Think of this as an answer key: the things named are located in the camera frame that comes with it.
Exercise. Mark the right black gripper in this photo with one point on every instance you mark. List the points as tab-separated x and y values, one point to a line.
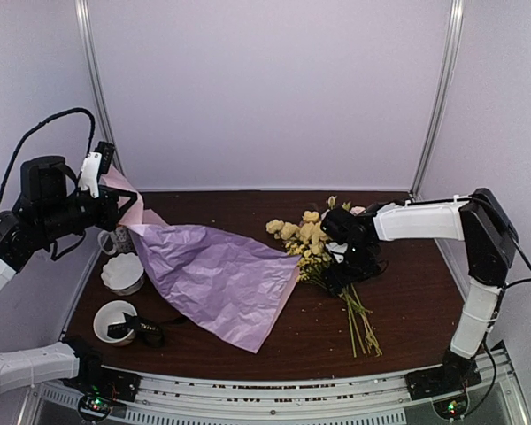
372	269

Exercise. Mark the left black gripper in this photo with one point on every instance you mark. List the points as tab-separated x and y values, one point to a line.
111	212

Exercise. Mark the small yellow daisy bunch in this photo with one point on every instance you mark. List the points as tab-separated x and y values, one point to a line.
314	267

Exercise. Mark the purple pink wrapping paper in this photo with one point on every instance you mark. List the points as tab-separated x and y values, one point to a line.
230	285

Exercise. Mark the cream rose flower stem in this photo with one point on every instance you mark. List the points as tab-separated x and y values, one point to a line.
306	239

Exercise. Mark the pink rose flower stem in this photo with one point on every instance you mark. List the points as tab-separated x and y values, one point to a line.
347	206

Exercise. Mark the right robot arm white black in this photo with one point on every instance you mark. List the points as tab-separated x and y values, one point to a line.
477	222

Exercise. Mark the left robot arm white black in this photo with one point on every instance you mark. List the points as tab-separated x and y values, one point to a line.
43	213

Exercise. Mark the patterned white mug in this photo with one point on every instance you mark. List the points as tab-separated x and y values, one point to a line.
115	242

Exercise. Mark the white scalloped bowl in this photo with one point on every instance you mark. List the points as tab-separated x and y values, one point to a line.
123	274

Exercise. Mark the white round bowl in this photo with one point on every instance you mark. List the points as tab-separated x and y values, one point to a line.
110	323

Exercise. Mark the black printed ribbon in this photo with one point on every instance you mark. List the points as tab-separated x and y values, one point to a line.
151	333

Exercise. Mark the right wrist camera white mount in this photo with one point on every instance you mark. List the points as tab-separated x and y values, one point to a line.
337	251

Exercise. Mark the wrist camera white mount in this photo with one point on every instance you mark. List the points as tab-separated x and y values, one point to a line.
337	251
95	164

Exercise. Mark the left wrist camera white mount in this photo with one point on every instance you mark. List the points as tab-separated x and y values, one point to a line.
95	164

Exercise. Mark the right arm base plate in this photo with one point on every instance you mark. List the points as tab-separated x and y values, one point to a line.
438	381

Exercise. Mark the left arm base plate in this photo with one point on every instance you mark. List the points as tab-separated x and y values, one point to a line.
110	384

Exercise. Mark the aluminium front rail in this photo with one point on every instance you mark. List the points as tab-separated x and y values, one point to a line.
372	399

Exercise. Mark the left aluminium corner post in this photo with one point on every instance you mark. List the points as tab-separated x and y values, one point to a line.
87	39

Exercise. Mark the aluminium corner post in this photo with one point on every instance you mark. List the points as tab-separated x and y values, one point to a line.
87	39
449	60

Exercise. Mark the right aluminium corner post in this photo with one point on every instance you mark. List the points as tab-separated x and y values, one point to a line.
449	60

